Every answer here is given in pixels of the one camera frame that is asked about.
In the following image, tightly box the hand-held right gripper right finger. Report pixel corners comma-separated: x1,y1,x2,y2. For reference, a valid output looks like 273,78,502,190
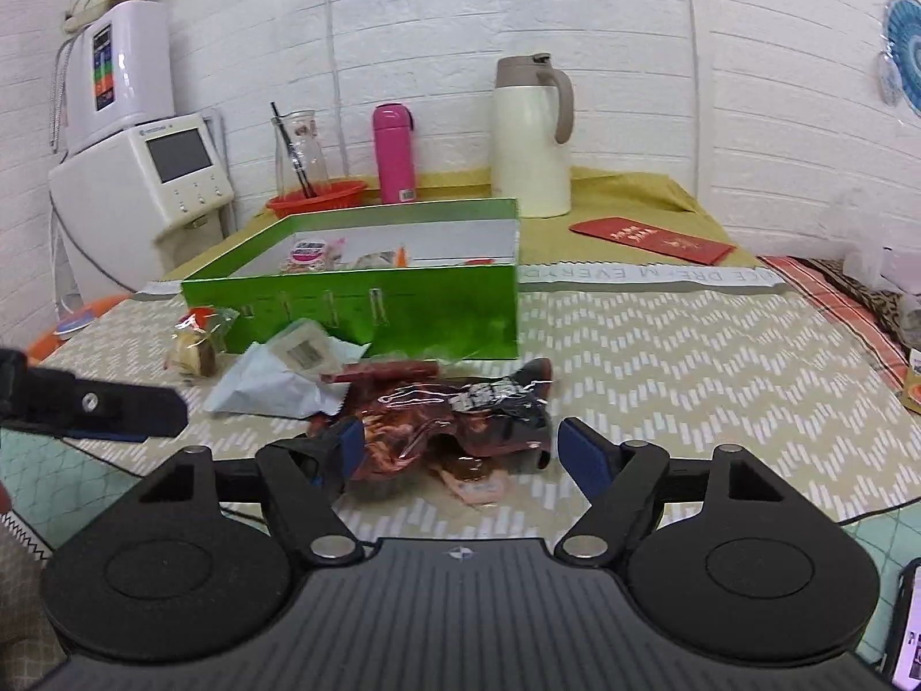
554,413,789,568

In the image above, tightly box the blue round wall decoration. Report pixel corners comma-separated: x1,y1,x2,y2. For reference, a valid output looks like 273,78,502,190
876,0,921,117

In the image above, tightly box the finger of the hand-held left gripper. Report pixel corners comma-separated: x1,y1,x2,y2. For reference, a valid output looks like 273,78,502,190
0,347,189,445

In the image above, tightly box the dark red meat snack packet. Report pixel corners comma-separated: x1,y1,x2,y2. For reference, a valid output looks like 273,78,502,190
309,358,557,499

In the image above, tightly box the orange plastic basin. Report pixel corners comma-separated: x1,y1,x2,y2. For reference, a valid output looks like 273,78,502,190
29,291,139,362

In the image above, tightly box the small orange packet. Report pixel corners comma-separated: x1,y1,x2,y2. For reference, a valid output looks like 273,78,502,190
899,349,921,416

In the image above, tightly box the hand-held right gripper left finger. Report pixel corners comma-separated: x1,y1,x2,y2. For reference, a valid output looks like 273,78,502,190
133,413,367,568

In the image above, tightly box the smartphone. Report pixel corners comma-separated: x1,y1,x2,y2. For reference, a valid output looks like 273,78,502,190
881,557,921,691

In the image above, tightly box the leopard print cloth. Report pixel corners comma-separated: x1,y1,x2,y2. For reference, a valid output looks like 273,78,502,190
787,255,921,379

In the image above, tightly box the green cardboard box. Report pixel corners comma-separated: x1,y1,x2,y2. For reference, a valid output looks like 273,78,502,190
180,198,521,362

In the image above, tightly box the yellow green cloth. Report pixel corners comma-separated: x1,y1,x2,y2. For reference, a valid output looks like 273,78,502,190
165,165,758,290

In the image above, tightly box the red plastic basket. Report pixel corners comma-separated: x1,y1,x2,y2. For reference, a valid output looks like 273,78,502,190
266,179,368,223

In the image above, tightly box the white grey foil packet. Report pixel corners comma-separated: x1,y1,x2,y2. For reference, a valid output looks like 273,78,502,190
203,340,362,423

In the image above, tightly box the clear plastic bag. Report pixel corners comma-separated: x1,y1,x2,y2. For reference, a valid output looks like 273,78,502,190
838,226,921,293

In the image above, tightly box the red sausage stick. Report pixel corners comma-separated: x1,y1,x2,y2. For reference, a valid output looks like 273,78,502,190
320,362,440,385

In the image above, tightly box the cream thermal jug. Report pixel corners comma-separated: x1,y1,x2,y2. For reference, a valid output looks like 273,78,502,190
490,52,576,220

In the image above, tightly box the white water purifier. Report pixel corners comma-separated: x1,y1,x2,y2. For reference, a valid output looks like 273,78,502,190
50,0,174,157

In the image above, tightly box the glass carafe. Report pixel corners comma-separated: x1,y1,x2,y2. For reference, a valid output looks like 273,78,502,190
272,110,331,197

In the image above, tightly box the black straw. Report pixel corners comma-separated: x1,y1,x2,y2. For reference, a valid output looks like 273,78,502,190
271,102,318,200

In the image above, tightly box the white water dispenser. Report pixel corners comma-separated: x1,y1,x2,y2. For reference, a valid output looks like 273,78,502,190
49,113,238,305

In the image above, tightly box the pink thermos bottle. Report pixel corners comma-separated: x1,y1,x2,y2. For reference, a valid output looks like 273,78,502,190
372,102,419,206

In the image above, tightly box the red envelope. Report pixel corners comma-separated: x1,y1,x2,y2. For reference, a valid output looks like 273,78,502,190
568,218,737,268

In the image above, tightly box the clear red corner cake packet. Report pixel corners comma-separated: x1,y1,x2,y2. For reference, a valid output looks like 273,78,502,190
167,306,240,377

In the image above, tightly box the patterned tablecloth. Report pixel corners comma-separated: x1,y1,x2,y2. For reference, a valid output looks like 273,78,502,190
0,259,921,667

